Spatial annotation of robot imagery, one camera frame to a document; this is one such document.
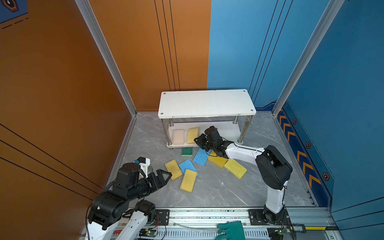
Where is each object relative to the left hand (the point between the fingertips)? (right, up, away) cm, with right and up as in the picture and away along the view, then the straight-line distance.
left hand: (167, 176), depth 64 cm
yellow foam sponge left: (-1, -4, +25) cm, 26 cm away
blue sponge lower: (+7, -2, +26) cm, 27 cm away
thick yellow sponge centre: (+25, 0, +28) cm, 37 cm away
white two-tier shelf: (+7, +27, +9) cm, 30 cm away
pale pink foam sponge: (+1, +14, +31) cm, 34 cm away
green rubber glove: (+29, -27, +5) cm, 39 cm away
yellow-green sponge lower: (+36, -4, +25) cm, 44 cm away
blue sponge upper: (+16, +2, +30) cm, 34 cm away
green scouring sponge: (+6, +5, +32) cm, 33 cm away
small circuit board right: (+51, -30, +7) cm, 59 cm away
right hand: (+10, +13, +27) cm, 31 cm away
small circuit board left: (-11, -29, +7) cm, 32 cm away
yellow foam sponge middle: (+8, -9, +19) cm, 23 cm away
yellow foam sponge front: (+10, +16, +32) cm, 37 cm away
